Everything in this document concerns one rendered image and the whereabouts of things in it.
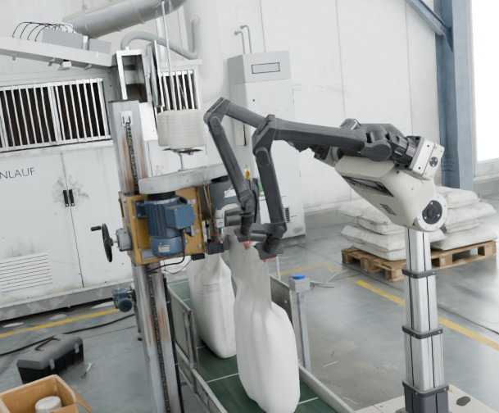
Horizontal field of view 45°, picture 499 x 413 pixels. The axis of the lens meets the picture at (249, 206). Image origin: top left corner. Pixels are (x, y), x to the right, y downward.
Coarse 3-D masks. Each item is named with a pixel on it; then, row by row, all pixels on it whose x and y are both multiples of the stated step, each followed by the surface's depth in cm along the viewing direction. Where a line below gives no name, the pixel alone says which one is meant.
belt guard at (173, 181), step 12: (192, 168) 275; (204, 168) 270; (216, 168) 274; (144, 180) 248; (156, 180) 244; (168, 180) 245; (180, 180) 250; (192, 180) 257; (204, 180) 265; (144, 192) 246; (156, 192) 244
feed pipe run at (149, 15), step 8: (144, 0) 480; (152, 0) 479; (168, 0) 478; (176, 0) 480; (184, 0) 484; (144, 8) 482; (152, 8) 482; (160, 8) 482; (168, 8) 483; (176, 8) 487; (144, 16) 487; (152, 16) 489; (160, 16) 492; (160, 24) 581; (160, 32) 582; (160, 48) 584; (160, 56) 588
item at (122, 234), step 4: (120, 228) 271; (124, 228) 271; (116, 232) 273; (120, 232) 268; (124, 232) 268; (128, 232) 269; (116, 236) 275; (120, 236) 267; (124, 236) 267; (128, 236) 268; (120, 240) 267; (124, 240) 267; (128, 240) 268; (120, 244) 267; (124, 244) 267; (128, 244) 268; (120, 248) 268; (124, 248) 268; (128, 248) 269
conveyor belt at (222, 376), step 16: (176, 288) 440; (208, 352) 323; (208, 368) 304; (224, 368) 302; (208, 384) 286; (224, 384) 285; (240, 384) 283; (224, 400) 270; (240, 400) 268; (304, 400) 262; (320, 400) 261
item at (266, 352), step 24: (240, 264) 277; (264, 264) 242; (240, 288) 275; (264, 288) 246; (240, 312) 262; (264, 312) 245; (240, 336) 265; (264, 336) 244; (288, 336) 245; (240, 360) 268; (264, 360) 245; (288, 360) 245; (264, 384) 248; (288, 384) 246; (264, 408) 254; (288, 408) 249
